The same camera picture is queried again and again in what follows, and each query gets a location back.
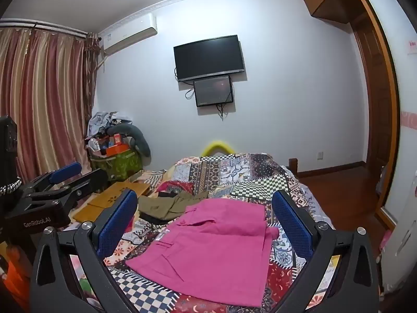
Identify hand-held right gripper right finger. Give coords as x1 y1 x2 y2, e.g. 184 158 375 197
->
271 189 381 313

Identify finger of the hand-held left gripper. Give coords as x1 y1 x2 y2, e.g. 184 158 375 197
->
21 162 83 199
31 169 109 209

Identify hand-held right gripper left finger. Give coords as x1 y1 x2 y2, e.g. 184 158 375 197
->
29 188 139 313

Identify pink pants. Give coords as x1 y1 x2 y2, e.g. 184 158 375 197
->
125 198 280 308

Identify olive green pants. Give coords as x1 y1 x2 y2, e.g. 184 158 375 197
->
138 191 209 222

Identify yellow wooden boards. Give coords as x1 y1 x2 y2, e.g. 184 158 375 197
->
72 182 151 224

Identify green patterned bag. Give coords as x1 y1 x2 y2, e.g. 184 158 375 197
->
89 150 144 181

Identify orange box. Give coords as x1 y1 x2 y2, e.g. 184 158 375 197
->
106 134 129 156

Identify pile of pale clothes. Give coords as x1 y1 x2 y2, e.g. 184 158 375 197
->
88 111 132 137

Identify grey tube pillow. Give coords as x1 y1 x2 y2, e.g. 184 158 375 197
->
107 124 152 167

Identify red patterned cloth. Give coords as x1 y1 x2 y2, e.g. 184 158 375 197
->
156 180 196 199

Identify striped pink curtain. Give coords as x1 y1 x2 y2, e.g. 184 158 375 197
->
0 28 98 183

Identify patchwork blanket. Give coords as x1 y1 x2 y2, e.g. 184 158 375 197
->
70 152 341 313

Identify small pink object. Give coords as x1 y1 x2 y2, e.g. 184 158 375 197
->
379 230 393 258

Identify grey bag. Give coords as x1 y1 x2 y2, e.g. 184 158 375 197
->
375 166 388 196

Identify white appliance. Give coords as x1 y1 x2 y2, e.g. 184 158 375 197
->
379 183 417 296

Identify white air conditioner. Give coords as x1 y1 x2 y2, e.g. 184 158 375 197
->
98 14 158 56

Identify row of pink heart stickers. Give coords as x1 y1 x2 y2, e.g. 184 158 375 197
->
401 111 417 128

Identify frosted sliding door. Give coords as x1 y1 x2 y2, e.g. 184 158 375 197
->
355 0 417 297

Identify yellow ring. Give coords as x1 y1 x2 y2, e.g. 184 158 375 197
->
200 140 237 157

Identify curtain rail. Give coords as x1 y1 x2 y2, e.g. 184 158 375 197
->
0 18 90 38

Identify small black wall monitor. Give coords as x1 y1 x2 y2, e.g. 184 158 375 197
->
193 76 234 107

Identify large black wall television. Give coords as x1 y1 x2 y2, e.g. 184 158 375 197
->
173 35 246 82

